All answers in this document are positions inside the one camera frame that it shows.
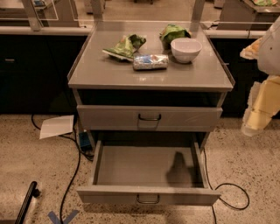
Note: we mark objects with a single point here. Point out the crumpled green chip bag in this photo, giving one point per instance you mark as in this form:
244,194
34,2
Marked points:
171,32

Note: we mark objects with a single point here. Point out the grey drawer cabinet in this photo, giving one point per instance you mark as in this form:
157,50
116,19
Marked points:
97,79

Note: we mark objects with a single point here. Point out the dark counter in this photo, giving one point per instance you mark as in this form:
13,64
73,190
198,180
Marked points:
229,44
33,72

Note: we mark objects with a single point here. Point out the grey drawer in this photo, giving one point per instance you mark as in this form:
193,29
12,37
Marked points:
148,174
141,118

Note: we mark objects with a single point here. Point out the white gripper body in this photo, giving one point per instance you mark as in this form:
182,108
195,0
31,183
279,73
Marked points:
269,55

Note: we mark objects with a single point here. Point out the white ceramic bowl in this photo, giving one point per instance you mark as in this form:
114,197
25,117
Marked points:
185,50

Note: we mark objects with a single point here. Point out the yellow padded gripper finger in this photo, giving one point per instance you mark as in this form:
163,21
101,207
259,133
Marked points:
263,104
251,52

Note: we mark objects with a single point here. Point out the dark counter left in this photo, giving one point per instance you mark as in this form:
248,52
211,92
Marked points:
33,72

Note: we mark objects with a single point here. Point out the white paper sheet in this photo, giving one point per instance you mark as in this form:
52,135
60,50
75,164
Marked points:
57,126

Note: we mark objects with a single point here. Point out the silver blue snack bag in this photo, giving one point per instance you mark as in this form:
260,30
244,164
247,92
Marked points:
150,62

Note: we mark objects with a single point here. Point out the green chip bag flat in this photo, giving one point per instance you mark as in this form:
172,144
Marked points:
126,47

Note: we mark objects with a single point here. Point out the dark counter right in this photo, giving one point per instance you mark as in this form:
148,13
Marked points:
229,44

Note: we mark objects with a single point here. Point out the blue power box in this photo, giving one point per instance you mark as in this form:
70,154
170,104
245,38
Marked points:
85,144

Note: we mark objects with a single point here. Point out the grey top drawer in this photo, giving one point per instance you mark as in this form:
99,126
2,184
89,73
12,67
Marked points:
141,118

